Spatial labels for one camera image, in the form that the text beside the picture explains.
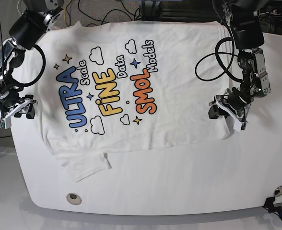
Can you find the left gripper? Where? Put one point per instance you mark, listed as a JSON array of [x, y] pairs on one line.
[[233, 103]]

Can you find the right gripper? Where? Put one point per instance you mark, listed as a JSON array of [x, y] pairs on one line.
[[13, 104]]

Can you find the white printed T-shirt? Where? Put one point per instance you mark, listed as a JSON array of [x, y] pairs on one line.
[[126, 87]]

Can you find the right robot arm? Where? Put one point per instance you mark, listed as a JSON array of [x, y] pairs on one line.
[[37, 19]]

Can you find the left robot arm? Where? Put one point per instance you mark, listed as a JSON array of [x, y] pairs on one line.
[[241, 17]]

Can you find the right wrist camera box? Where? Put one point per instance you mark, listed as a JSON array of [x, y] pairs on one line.
[[5, 122]]

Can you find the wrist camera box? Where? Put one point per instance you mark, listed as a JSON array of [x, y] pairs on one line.
[[5, 122], [240, 125]]

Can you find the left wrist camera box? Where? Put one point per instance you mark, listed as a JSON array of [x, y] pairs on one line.
[[240, 125]]

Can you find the left table cable grommet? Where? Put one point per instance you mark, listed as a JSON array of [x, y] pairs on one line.
[[74, 199]]

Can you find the table cable grommet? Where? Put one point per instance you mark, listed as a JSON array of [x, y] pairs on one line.
[[74, 199], [278, 191]]

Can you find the right table cable grommet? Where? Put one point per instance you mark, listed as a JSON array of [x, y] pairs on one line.
[[278, 191]]

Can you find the black clamp with cable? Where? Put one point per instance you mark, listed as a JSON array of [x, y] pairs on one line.
[[271, 208]]

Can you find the black aluminium frame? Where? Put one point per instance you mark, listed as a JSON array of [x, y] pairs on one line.
[[153, 9]]

